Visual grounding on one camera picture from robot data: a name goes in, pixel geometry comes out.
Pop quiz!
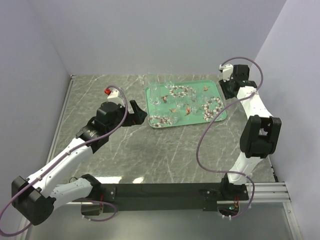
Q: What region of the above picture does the clear wine glass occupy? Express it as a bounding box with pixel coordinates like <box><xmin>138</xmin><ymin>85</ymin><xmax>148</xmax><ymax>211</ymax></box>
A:
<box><xmin>150</xmin><ymin>82</ymin><xmax>162</xmax><ymax>118</ymax></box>

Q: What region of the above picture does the aluminium side rail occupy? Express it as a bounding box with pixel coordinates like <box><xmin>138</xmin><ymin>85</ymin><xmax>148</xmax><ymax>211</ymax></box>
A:
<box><xmin>46</xmin><ymin>74</ymin><xmax>76</xmax><ymax>164</ymax></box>

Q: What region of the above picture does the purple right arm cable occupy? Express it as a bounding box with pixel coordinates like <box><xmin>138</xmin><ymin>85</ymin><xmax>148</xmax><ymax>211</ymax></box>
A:
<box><xmin>196</xmin><ymin>56</ymin><xmax>265</xmax><ymax>220</ymax></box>

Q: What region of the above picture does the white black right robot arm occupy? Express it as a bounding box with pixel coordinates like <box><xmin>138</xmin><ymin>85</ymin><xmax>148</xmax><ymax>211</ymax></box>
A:
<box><xmin>219</xmin><ymin>64</ymin><xmax>282</xmax><ymax>200</ymax></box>

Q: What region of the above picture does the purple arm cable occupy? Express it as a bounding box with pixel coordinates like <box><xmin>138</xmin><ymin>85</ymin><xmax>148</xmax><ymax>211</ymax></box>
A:
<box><xmin>196</xmin><ymin>56</ymin><xmax>265</xmax><ymax>220</ymax></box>
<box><xmin>0</xmin><ymin>85</ymin><xmax>130</xmax><ymax>237</ymax></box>

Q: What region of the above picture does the aluminium front frame rail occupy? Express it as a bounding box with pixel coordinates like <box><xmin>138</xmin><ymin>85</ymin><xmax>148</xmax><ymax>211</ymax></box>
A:
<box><xmin>50</xmin><ymin>182</ymin><xmax>291</xmax><ymax>208</ymax></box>

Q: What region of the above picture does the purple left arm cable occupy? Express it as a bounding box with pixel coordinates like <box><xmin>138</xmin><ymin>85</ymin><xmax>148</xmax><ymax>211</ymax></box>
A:
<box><xmin>0</xmin><ymin>85</ymin><xmax>130</xmax><ymax>237</ymax></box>

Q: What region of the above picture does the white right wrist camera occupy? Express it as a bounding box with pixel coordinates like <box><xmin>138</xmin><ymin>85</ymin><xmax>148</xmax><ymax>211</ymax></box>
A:
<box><xmin>219</xmin><ymin>63</ymin><xmax>234</xmax><ymax>82</ymax></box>

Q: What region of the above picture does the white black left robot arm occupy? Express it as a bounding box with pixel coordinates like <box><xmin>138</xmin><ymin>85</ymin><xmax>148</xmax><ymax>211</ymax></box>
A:
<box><xmin>11</xmin><ymin>100</ymin><xmax>147</xmax><ymax>226</ymax></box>

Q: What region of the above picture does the green floral bird tray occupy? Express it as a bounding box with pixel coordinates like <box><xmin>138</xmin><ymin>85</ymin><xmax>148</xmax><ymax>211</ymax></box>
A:
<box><xmin>145</xmin><ymin>79</ymin><xmax>224</xmax><ymax>129</ymax></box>

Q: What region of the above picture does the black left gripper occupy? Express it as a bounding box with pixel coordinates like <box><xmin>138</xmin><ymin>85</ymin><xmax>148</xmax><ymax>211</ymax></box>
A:
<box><xmin>107</xmin><ymin>99</ymin><xmax>147</xmax><ymax>134</ymax></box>

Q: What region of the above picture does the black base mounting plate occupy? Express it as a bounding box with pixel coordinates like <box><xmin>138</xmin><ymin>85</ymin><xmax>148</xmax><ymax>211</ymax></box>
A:
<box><xmin>84</xmin><ymin>182</ymin><xmax>249</xmax><ymax>212</ymax></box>

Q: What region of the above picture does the tall clear champagne flute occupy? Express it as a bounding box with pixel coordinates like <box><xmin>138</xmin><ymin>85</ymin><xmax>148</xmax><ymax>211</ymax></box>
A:
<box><xmin>147</xmin><ymin>66</ymin><xmax>159</xmax><ymax>90</ymax></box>

